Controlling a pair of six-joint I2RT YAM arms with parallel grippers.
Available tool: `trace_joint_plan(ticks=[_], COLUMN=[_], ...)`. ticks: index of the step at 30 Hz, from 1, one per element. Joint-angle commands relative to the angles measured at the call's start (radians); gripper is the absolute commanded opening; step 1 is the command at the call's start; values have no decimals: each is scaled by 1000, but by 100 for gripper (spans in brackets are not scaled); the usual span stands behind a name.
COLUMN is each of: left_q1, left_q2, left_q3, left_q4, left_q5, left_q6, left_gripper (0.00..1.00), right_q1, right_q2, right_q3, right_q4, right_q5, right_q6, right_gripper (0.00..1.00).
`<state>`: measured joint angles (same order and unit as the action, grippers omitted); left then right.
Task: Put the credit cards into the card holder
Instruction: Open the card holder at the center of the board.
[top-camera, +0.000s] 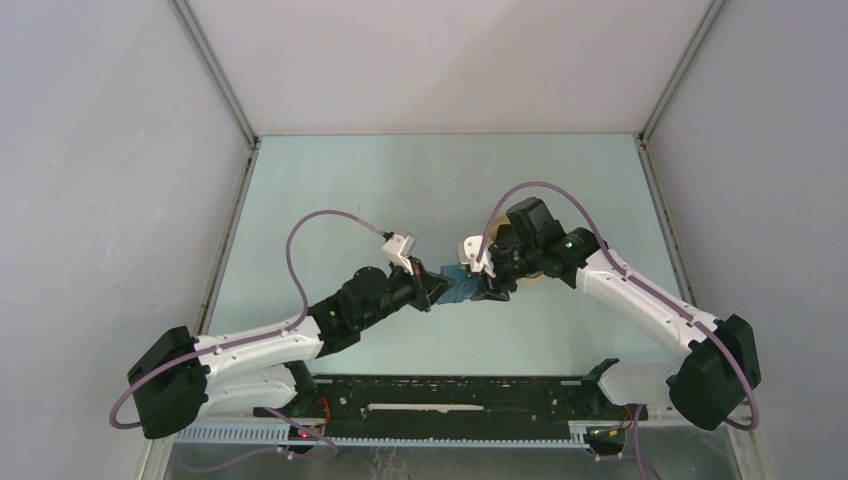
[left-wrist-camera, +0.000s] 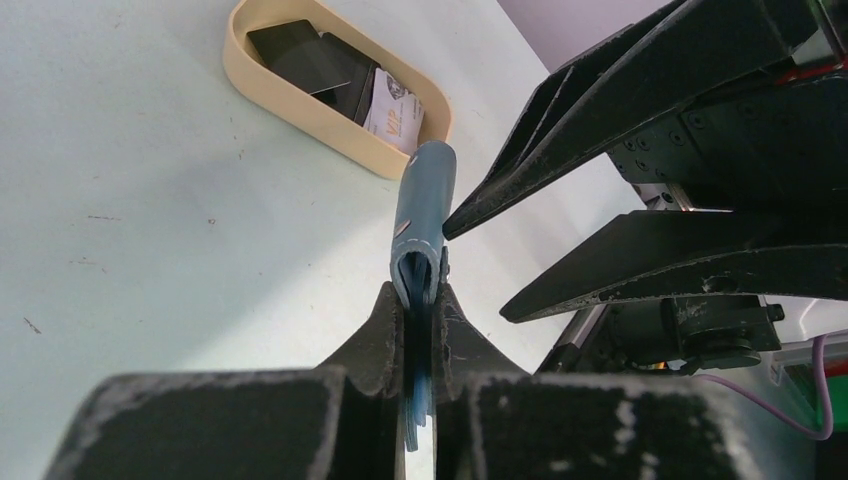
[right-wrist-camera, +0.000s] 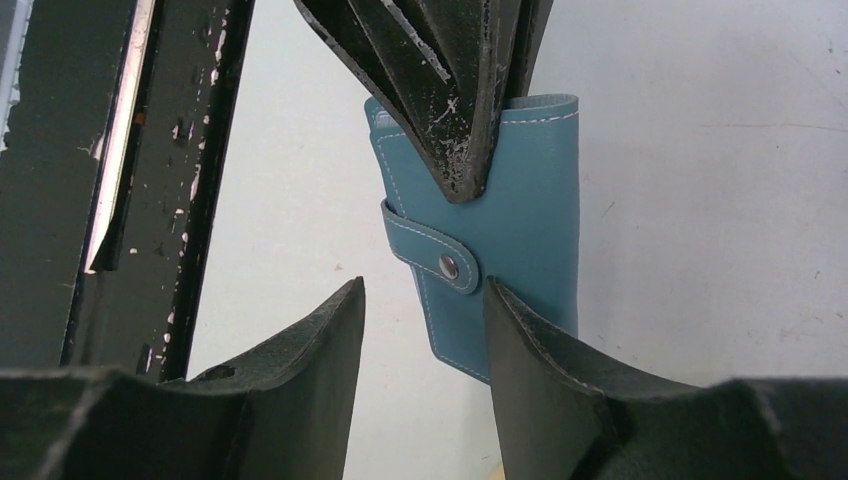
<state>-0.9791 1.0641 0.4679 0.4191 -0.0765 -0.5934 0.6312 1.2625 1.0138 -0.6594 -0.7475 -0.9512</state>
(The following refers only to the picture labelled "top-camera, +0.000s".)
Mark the oval wooden tray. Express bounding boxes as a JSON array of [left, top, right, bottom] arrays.
[[488, 214, 543, 292]]

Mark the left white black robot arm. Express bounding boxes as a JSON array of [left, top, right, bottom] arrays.
[[127, 260, 455, 439]]

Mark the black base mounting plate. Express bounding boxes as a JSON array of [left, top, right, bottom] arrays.
[[281, 374, 636, 439]]

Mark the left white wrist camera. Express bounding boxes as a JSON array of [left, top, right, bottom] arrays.
[[382, 231, 415, 275]]

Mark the white cable duct strip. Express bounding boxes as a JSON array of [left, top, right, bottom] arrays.
[[173, 422, 588, 448]]

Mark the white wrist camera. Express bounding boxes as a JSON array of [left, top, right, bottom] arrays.
[[457, 235, 496, 278], [382, 231, 415, 275]]

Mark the blue leather card holder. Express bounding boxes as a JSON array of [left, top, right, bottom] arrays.
[[436, 264, 485, 305]]

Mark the purple cable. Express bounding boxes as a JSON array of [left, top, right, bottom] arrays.
[[478, 181, 762, 432], [109, 209, 393, 431]]

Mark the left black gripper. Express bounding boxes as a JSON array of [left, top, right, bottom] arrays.
[[357, 255, 453, 330]]

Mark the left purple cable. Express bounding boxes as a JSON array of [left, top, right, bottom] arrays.
[[109, 209, 393, 431]]

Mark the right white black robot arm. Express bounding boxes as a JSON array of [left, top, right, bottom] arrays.
[[458, 197, 762, 430]]

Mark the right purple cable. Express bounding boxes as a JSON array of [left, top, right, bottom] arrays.
[[478, 181, 762, 432]]

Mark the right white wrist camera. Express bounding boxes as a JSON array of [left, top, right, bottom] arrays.
[[457, 235, 496, 278]]

